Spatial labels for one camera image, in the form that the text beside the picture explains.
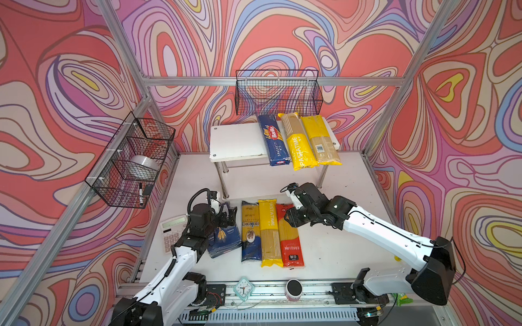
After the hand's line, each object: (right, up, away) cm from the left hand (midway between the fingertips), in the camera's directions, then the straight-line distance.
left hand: (228, 208), depth 84 cm
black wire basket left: (-35, +15, -12) cm, 40 cm away
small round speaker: (+26, -27, -13) cm, 39 cm away
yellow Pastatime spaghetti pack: (+18, -15, 0) cm, 23 cm away
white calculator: (-26, -10, +3) cm, 28 cm away
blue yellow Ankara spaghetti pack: (+9, -11, +2) cm, 14 cm away
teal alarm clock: (+8, -28, -11) cm, 31 cm away
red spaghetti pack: (+26, -18, -4) cm, 32 cm away
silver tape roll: (-27, +18, -10) cm, 35 cm away
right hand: (+26, -4, -7) cm, 27 cm away
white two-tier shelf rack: (+6, +22, -11) cm, 26 cm away
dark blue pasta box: (-1, -12, -4) cm, 13 cm away
